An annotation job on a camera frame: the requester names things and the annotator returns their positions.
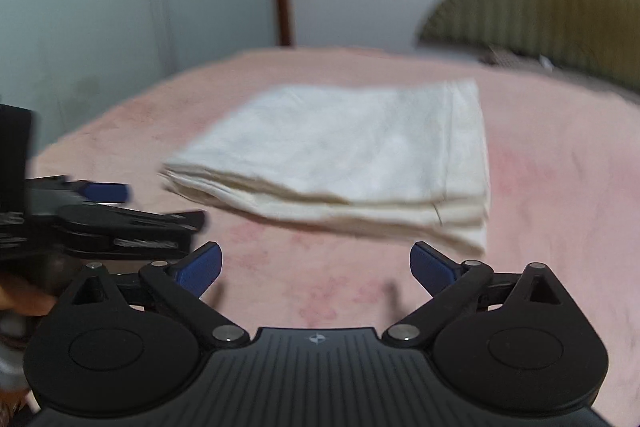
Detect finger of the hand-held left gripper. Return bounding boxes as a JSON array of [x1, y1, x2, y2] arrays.
[[50, 204, 207, 259], [30, 177, 132, 208]]

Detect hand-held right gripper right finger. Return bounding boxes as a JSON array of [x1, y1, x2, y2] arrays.
[[381, 241, 584, 349]]

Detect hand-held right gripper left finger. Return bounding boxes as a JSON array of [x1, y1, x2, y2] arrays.
[[54, 241, 250, 350]]

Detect white pants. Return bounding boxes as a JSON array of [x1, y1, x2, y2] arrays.
[[160, 78, 492, 259]]

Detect person's left hand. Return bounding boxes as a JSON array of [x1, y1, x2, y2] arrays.
[[0, 252, 76, 319]]

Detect pink blanket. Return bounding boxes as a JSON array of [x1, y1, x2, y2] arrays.
[[30, 47, 640, 427]]

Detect white flower-print wardrobe door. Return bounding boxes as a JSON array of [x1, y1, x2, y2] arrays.
[[0, 0, 277, 144]]

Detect olive green headboard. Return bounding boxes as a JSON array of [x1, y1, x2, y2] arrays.
[[415, 0, 640, 96]]

